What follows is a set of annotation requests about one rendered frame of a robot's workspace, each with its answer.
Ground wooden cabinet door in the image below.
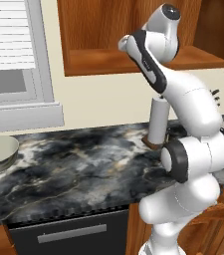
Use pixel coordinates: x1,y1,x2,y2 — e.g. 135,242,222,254
193,0,224,75

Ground wooden paper towel stand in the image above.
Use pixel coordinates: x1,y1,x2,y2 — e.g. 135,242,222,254
140,133,168,151

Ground white paper towel roll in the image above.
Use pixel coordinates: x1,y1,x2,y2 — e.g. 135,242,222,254
147,96,171,145

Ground white framed window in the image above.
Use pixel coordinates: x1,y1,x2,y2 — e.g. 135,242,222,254
0,0,66,134

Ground black dishwasher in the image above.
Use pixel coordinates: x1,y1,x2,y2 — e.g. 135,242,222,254
7,207,131,255

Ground white window blind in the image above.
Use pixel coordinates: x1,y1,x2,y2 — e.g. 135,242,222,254
0,0,37,72

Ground wooden wall cabinet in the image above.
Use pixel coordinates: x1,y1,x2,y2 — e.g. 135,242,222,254
56,0,224,78

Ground black utensil handles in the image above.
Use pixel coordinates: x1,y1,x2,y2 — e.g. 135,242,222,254
210,88,222,108

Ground silver dishwasher handle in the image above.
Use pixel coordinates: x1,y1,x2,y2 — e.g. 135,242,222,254
37,223,109,245

